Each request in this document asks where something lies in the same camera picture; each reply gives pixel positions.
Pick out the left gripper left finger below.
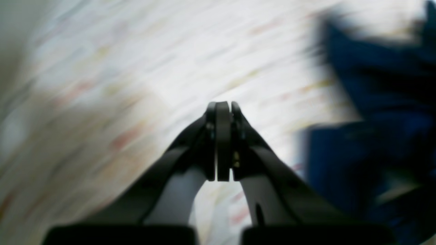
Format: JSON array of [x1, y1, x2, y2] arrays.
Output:
[[43, 102, 231, 245]]

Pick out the terrazzo pattern table cover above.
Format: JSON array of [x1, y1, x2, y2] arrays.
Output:
[[1, 0, 425, 245]]

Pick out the navy blue t-shirt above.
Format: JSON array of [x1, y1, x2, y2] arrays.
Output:
[[304, 0, 435, 245]]

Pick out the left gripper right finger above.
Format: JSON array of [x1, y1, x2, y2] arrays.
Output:
[[231, 102, 395, 245]]

